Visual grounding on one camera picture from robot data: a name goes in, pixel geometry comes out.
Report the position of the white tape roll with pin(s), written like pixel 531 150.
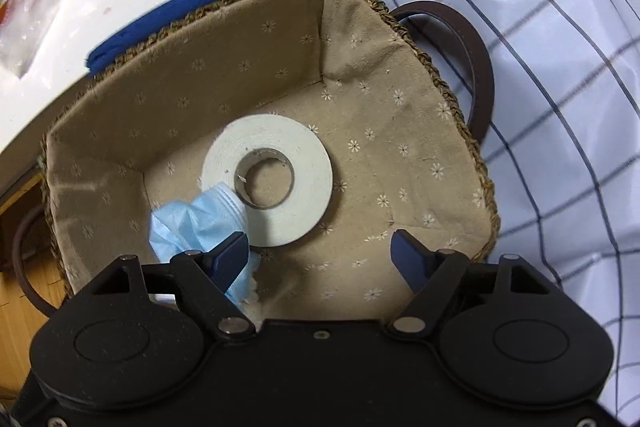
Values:
pixel 305 177

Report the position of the blue face mask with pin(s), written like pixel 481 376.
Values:
pixel 195 227

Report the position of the blue cloth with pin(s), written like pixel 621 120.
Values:
pixel 150 32

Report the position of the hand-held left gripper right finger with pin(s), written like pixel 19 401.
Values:
pixel 407 257

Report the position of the woven basket with floral liner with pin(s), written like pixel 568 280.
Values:
pixel 380 147

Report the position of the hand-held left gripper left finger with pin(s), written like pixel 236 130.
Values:
pixel 231 257

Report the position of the checked white bedsheet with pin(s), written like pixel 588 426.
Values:
pixel 550 57

